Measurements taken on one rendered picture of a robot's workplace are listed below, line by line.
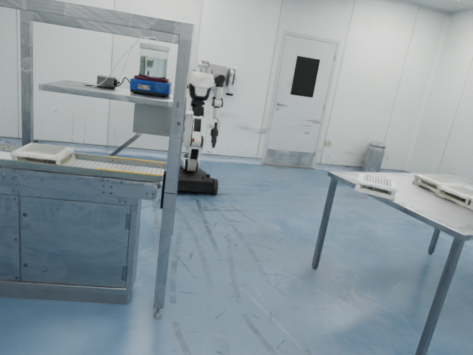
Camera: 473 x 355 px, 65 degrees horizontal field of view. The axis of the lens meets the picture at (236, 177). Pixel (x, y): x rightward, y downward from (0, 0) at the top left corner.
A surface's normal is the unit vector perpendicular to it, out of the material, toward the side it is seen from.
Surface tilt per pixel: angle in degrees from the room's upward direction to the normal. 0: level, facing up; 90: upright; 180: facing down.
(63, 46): 90
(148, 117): 90
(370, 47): 90
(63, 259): 90
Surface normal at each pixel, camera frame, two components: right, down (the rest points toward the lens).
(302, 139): 0.25, 0.30
